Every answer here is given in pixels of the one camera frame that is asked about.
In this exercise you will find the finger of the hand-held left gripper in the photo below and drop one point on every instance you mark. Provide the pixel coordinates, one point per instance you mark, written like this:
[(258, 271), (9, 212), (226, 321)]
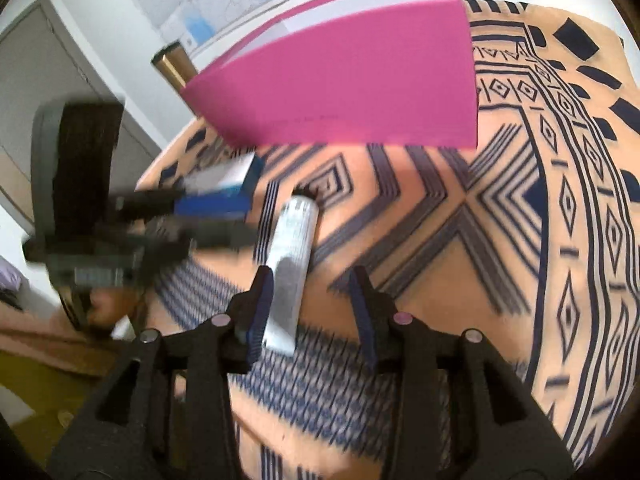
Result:
[(215, 234), (210, 206)]

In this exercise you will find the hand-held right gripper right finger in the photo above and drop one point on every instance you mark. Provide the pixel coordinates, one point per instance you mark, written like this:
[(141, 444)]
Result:
[(362, 315)]

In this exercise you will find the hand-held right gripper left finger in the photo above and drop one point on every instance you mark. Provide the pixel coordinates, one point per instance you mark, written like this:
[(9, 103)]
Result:
[(260, 320)]

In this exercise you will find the blue and white box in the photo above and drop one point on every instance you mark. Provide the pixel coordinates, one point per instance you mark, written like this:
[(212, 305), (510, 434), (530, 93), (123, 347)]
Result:
[(220, 175)]

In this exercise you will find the white tube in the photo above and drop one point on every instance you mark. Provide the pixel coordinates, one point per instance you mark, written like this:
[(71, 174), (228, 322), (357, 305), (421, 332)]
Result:
[(292, 240)]

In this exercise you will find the pink cardboard box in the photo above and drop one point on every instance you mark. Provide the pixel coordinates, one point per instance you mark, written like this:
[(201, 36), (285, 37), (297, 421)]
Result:
[(340, 75)]

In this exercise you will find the person's left forearm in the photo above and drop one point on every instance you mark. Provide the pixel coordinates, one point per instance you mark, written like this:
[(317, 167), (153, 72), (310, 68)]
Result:
[(60, 345)]

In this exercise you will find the orange patterned tablecloth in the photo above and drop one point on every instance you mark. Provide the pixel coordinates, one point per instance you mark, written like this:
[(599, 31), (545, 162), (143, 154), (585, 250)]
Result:
[(450, 260)]

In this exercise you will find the grey door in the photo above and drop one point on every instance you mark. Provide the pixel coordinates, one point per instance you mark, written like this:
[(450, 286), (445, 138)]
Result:
[(25, 70)]

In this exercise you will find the lilac cloth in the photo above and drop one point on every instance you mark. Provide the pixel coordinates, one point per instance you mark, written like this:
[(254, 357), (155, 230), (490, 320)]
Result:
[(10, 280)]

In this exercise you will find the gold cylinder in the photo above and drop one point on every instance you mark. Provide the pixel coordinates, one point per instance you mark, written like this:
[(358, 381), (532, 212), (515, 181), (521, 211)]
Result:
[(172, 65)]

